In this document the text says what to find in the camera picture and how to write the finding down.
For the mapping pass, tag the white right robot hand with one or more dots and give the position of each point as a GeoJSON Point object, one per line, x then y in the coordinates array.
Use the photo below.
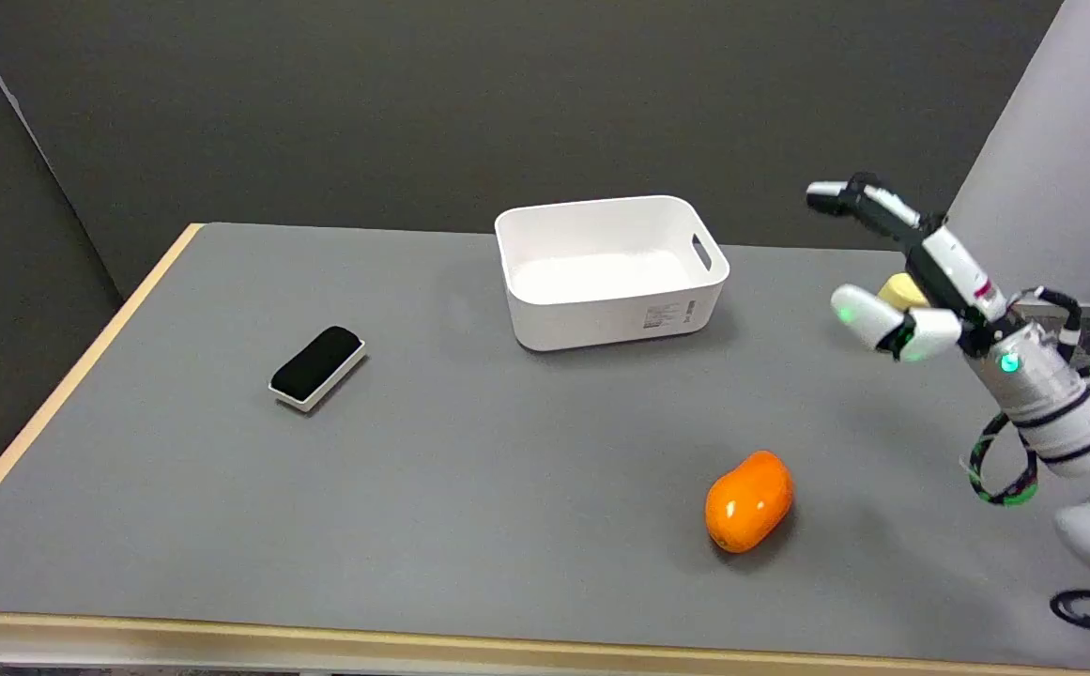
{"type": "Point", "coordinates": [943, 272]}

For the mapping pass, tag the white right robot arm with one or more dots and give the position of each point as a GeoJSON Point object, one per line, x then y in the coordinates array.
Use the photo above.
{"type": "Point", "coordinates": [1061, 413]}

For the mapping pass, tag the orange mango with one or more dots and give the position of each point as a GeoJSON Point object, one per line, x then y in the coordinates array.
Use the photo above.
{"type": "Point", "coordinates": [748, 500]}

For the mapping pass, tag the yellow sponge block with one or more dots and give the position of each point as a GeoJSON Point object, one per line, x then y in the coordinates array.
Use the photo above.
{"type": "Point", "coordinates": [903, 292]}

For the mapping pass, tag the white plastic storage bin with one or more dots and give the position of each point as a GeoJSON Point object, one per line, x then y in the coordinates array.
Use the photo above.
{"type": "Point", "coordinates": [610, 270]}

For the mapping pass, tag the black whiteboard eraser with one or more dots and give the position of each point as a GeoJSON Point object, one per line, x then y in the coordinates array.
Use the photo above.
{"type": "Point", "coordinates": [317, 367]}

